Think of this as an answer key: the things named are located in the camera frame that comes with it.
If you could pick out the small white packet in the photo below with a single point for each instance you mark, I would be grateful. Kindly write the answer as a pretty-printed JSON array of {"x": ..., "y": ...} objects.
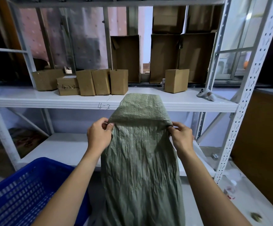
[{"x": 215, "y": 156}]

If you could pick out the small white box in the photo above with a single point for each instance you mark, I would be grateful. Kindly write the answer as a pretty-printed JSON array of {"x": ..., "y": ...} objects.
[{"x": 68, "y": 70}]

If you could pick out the large open cardboard box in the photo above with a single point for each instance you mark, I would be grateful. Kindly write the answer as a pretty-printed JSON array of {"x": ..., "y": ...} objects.
[
  {"x": 197, "y": 56},
  {"x": 126, "y": 58},
  {"x": 164, "y": 57}
]

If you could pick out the white handheld scanner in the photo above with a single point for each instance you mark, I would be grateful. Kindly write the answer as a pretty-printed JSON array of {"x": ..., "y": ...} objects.
[{"x": 206, "y": 94}]

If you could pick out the pink dotted curtain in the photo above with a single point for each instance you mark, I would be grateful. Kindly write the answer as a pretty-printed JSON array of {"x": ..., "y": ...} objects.
[{"x": 87, "y": 39}]

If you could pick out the cube cardboard box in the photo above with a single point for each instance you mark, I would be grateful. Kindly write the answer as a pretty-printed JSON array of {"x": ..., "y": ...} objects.
[{"x": 176, "y": 81}]

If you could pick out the wide cardboard box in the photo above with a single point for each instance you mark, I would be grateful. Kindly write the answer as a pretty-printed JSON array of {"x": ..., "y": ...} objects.
[{"x": 45, "y": 80}]

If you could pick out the white metal shelf rack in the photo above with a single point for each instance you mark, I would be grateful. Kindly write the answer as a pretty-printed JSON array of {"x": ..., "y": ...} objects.
[{"x": 44, "y": 100}]

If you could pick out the metal framed window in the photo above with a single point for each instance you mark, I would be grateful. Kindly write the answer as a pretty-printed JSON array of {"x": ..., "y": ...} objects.
[{"x": 237, "y": 35}]

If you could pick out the person's left hand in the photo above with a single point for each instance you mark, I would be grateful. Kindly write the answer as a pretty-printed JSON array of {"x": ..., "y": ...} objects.
[{"x": 100, "y": 136}]

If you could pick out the person's right forearm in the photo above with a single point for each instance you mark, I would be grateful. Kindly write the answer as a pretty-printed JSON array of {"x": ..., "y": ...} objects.
[{"x": 212, "y": 193}]

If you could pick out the blue plastic basket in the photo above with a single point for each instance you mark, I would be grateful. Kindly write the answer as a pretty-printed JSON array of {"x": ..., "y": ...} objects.
[{"x": 21, "y": 190}]

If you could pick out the person's left forearm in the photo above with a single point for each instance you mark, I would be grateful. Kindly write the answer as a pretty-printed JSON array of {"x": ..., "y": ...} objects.
[{"x": 73, "y": 188}]

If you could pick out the clear plastic bottle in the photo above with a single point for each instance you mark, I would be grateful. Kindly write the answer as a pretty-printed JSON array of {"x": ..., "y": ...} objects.
[{"x": 230, "y": 190}]

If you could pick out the closed stacked cardboard box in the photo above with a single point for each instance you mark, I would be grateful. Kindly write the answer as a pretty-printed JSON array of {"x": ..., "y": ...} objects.
[
  {"x": 203, "y": 18},
  {"x": 168, "y": 19}
]

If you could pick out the red patterned carton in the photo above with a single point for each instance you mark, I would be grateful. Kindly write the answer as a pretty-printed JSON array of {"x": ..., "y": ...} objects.
[{"x": 28, "y": 142}]

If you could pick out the white crumpled paper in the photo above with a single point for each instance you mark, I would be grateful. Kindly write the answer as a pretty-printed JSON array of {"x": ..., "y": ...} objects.
[{"x": 232, "y": 174}]

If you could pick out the person's right hand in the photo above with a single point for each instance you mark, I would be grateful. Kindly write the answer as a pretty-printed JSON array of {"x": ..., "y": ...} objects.
[{"x": 182, "y": 138}]

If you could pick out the small white crumpled item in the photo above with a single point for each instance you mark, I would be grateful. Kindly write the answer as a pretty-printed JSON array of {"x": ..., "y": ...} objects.
[{"x": 163, "y": 83}]

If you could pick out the green woven sack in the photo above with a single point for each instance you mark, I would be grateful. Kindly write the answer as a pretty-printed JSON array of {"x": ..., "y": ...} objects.
[{"x": 141, "y": 167}]

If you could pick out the tall small cardboard box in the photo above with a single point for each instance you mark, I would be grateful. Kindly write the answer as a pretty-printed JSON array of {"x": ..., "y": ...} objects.
[
  {"x": 118, "y": 82},
  {"x": 85, "y": 82},
  {"x": 101, "y": 82}
]

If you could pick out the small brown crumpled object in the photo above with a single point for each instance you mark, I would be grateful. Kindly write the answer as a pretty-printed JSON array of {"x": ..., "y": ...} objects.
[{"x": 256, "y": 217}]

